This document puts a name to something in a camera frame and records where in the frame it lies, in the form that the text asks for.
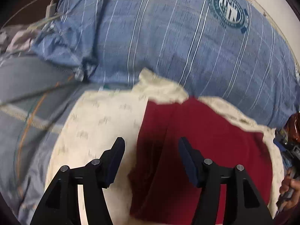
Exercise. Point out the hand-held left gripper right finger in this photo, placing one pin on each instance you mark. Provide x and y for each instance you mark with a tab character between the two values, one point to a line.
188	163

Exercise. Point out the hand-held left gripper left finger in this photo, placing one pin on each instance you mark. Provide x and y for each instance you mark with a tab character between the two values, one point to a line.
114	166

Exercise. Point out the red sweater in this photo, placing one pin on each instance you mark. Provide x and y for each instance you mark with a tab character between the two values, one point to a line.
211	133

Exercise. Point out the person's right hand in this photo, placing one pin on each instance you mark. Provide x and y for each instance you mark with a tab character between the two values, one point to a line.
291	199

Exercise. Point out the dark cluttered items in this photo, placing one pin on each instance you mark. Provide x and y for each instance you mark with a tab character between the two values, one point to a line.
287	150

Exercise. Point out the cream floral bedsheet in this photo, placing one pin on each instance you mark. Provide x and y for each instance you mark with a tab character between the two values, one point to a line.
98	121

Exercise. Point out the shiny red brown bag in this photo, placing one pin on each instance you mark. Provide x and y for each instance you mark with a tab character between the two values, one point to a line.
293	126

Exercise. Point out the grey blue blanket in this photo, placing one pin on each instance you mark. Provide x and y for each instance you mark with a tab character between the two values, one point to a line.
28	84

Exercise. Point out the grey crumpled cloth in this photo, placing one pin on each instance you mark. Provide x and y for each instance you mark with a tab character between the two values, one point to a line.
16	39

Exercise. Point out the white charger plug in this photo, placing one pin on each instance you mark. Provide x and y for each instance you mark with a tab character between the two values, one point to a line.
51	8

